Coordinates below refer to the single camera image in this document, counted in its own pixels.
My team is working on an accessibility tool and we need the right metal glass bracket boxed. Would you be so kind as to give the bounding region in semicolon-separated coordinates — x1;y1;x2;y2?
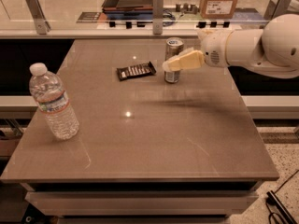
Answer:
263;0;291;21

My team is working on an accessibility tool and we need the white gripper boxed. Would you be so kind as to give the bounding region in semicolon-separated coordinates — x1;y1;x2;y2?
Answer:
162;29;233;72

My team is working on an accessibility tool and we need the metal glass bracket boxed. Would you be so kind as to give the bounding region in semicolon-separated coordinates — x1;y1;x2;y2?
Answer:
263;0;291;21
152;0;164;35
25;0;50;35

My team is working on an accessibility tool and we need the silver Red Bull can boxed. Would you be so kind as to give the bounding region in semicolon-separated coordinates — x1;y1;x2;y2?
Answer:
164;36;185;84

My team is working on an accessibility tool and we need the left metal glass bracket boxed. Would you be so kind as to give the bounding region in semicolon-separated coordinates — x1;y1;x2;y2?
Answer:
25;0;50;35

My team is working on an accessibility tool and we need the cardboard box with label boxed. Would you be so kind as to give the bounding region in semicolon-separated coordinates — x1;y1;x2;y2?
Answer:
200;0;238;19

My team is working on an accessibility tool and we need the black device on floor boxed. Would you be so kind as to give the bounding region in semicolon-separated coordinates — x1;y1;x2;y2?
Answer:
266;190;298;224

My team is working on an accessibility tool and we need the dark chocolate bar wrapper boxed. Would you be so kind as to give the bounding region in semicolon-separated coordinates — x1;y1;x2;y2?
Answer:
116;62;156;81

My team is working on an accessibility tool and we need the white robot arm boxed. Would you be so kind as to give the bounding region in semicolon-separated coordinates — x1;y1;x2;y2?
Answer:
163;14;299;78

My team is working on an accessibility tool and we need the middle metal glass bracket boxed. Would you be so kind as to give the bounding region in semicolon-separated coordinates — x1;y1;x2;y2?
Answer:
152;0;164;35

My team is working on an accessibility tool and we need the clear plastic water bottle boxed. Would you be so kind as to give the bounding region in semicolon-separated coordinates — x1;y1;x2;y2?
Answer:
29;63;79;140

